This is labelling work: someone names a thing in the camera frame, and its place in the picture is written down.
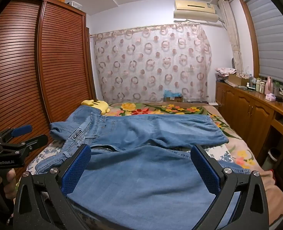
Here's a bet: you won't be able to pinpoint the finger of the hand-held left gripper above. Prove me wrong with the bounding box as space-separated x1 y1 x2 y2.
0 125 33 143
0 134 48 154

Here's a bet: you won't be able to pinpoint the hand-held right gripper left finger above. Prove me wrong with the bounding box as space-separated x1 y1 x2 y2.
12 144 101 230

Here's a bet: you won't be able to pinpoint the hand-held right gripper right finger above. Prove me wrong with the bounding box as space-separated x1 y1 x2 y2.
190 144 270 230

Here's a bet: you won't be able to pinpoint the blue denim pants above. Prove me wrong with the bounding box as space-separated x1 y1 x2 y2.
35 106 251 230

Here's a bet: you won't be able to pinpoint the person's left hand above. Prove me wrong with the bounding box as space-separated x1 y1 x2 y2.
0 168 16 200

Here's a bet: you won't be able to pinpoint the white blue floral quilt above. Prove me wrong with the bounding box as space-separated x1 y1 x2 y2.
27 139 237 176

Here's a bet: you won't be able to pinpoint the white trash bin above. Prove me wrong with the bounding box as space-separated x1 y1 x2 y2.
261 147 281 170

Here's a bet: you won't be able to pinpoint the yellow plush toy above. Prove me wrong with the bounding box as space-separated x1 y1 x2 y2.
81 99 111 114

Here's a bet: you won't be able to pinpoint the wooden sideboard cabinet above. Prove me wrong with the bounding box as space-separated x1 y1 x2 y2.
215 80 283 163

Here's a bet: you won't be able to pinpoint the wooden slatted wardrobe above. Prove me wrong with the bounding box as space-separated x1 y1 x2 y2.
0 0 97 190

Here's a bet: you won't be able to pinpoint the small cardboard box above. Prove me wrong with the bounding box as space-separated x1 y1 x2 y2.
164 96 183 103

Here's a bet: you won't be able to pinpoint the floral bed with blanket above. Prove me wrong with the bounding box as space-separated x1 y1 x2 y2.
107 102 283 221

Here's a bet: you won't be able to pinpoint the open cardboard box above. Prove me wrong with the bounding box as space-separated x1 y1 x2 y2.
228 73 251 87

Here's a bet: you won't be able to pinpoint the row of toiletry bottles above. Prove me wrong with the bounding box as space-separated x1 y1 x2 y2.
246 74 280 94

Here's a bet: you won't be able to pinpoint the stack of folded cloths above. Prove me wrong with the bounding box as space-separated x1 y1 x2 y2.
215 67 237 82

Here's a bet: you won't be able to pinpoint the pink bottle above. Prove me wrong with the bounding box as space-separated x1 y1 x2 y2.
264 77 273 95

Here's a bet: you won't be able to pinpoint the circle patterned sheer curtain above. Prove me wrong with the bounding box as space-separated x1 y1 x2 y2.
90 23 213 103

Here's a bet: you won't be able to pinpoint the beige tied curtain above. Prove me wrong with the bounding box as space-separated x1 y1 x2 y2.
218 0 245 73

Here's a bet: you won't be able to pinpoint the grey window blind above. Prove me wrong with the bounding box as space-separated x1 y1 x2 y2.
242 0 283 87

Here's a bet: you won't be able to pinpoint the beige wall air conditioner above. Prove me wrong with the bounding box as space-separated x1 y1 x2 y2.
173 0 219 22

